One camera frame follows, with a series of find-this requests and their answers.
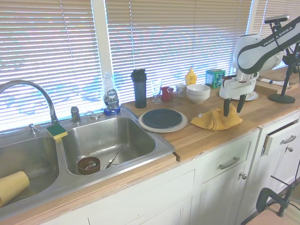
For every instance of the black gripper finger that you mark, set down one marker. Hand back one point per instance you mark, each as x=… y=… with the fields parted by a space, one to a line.
x=227 y=106
x=241 y=102

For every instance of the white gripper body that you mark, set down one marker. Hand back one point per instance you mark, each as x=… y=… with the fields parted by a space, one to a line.
x=236 y=87

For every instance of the yellow cloth towel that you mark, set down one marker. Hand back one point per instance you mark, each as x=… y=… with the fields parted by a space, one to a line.
x=211 y=122

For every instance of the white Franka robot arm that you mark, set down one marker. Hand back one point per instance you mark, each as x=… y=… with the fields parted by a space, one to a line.
x=248 y=54

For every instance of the white dinner plate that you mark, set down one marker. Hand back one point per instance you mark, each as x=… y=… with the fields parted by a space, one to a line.
x=252 y=96

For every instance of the dark blue plate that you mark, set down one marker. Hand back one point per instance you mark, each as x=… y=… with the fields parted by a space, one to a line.
x=161 y=118

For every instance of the large cream plate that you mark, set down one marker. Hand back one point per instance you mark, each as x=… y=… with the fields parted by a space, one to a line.
x=162 y=130

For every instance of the teal cardboard box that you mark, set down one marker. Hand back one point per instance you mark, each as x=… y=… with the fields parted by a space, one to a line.
x=214 y=78

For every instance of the white ceramic bowl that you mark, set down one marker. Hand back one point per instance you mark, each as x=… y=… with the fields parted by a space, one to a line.
x=198 y=90
x=198 y=100

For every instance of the rolled white napkin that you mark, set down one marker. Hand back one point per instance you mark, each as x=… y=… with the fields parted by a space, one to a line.
x=266 y=81

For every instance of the wooden serving tray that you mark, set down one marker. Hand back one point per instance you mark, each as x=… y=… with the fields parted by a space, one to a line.
x=269 y=88

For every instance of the yellow mustard bottle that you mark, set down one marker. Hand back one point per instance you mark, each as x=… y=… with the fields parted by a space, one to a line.
x=191 y=78

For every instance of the small pale ceramic cup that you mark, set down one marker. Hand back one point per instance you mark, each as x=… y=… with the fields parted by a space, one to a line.
x=182 y=87

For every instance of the clear plastic cup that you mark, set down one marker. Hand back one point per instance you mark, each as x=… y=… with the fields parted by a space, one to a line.
x=174 y=97

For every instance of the white open drawer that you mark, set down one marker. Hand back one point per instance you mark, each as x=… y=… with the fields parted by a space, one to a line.
x=276 y=148

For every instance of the red mug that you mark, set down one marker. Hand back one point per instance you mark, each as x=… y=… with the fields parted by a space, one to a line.
x=164 y=94

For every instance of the silver cabinet knob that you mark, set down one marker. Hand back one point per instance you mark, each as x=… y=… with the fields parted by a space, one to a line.
x=290 y=149
x=243 y=175

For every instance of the tall clear drinking glass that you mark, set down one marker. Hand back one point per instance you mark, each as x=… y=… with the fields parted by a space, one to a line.
x=156 y=90

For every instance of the white window blind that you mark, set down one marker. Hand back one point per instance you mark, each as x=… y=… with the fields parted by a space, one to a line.
x=175 y=35
x=47 y=47
x=260 y=14

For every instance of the black shaker bottle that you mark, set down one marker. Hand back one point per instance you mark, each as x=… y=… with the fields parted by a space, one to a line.
x=140 y=91

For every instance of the dark metal clamp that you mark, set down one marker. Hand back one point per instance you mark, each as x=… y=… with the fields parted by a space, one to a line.
x=263 y=197

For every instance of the white counter cabinet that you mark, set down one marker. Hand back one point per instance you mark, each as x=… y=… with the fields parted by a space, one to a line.
x=164 y=199

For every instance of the clear Dawn soap bottle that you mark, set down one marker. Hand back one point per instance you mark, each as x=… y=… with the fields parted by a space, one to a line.
x=112 y=96

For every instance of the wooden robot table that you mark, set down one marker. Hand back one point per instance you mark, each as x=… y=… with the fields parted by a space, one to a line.
x=269 y=219

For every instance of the stainless double sink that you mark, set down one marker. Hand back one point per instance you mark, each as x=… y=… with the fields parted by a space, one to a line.
x=105 y=138

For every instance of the metal tongs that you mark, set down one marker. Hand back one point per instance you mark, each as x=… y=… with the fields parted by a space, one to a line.
x=111 y=160

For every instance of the white sink plug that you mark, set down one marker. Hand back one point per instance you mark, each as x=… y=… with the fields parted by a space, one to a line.
x=93 y=116

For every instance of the metal whisk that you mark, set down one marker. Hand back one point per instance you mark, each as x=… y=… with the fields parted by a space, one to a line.
x=90 y=166

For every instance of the brown bowl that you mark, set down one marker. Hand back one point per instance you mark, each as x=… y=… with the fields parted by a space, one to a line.
x=82 y=170

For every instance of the green yellow sponge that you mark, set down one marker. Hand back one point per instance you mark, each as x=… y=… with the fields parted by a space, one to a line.
x=56 y=132

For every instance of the chrome arched faucet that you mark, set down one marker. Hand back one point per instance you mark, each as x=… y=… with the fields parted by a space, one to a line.
x=47 y=93

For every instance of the chrome sink sprayer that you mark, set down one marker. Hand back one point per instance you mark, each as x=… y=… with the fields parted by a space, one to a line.
x=32 y=130

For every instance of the yellow plastic cup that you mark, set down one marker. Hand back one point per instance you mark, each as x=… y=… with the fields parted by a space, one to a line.
x=11 y=187

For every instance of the black desk camera stand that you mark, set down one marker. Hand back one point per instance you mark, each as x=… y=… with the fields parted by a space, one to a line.
x=282 y=98

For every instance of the silver bar camera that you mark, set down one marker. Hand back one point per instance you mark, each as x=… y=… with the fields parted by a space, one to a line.
x=276 y=18

